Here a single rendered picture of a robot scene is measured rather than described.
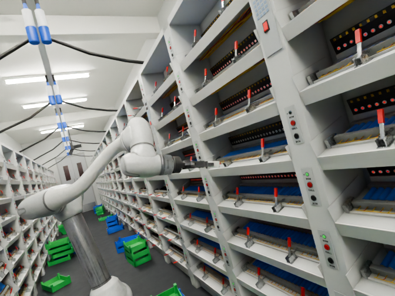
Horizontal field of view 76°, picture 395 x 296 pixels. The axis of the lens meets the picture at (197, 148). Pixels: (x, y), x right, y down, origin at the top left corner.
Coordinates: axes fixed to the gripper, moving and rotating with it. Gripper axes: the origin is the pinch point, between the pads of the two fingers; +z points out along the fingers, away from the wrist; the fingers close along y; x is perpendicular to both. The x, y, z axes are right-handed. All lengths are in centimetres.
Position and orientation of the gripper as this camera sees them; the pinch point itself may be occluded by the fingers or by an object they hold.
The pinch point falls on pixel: (211, 164)
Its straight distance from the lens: 119.2
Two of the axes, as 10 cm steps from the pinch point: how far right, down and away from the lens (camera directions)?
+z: 9.0, 0.2, 4.3
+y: 4.3, -1.3, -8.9
